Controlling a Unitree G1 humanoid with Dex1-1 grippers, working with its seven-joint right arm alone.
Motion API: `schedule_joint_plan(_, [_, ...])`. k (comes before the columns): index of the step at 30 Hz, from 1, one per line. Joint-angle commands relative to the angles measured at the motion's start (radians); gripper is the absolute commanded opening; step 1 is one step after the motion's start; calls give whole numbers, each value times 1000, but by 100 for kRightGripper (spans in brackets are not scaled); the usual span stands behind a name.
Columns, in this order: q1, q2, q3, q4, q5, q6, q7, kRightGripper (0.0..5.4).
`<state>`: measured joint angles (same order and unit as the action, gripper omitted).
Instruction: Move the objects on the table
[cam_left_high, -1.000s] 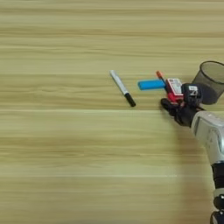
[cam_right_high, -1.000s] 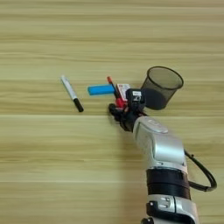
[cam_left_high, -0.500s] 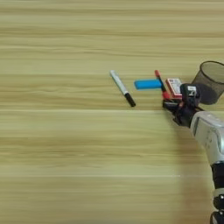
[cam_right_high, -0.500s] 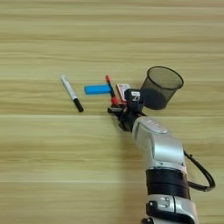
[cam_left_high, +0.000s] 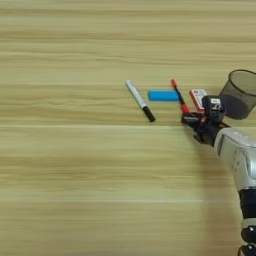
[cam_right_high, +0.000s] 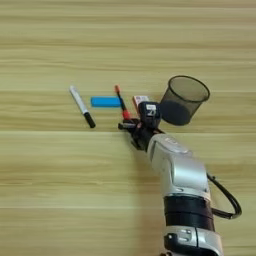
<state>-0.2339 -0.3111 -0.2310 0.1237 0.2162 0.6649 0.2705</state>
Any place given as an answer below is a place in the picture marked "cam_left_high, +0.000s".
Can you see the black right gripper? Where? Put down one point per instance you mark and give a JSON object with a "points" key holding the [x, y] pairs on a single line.
{"points": [[207, 131]]}

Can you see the silver marker with black cap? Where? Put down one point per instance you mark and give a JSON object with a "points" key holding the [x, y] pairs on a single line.
{"points": [[139, 99]]}

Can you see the blue rectangular eraser block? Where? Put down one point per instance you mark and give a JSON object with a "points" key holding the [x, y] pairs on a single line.
{"points": [[163, 95]]}

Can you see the black box with white label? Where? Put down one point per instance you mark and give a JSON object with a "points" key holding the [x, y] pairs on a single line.
{"points": [[213, 107]]}

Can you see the red marker pen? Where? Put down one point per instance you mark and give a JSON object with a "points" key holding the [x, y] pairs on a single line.
{"points": [[180, 97]]}

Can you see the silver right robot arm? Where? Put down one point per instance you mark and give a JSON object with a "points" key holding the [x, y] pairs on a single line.
{"points": [[240, 156]]}

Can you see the black mesh pen cup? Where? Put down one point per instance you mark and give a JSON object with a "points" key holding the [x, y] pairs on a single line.
{"points": [[240, 95]]}

